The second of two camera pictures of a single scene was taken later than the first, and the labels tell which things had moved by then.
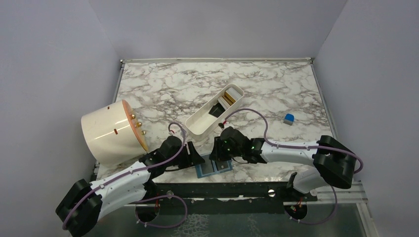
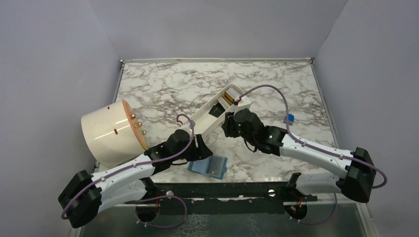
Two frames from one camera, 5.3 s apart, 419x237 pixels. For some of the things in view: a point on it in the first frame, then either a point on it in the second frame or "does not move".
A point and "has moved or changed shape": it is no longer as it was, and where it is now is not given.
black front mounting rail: [226, 197] does not move
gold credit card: [229, 98] does not move
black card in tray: [216, 110] does not move
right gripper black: [217, 154] -> [229, 125]
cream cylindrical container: [113, 135] does not move
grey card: [222, 165] has moved or changed shape
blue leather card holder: [211, 167] has moved or changed shape
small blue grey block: [289, 119] does not move
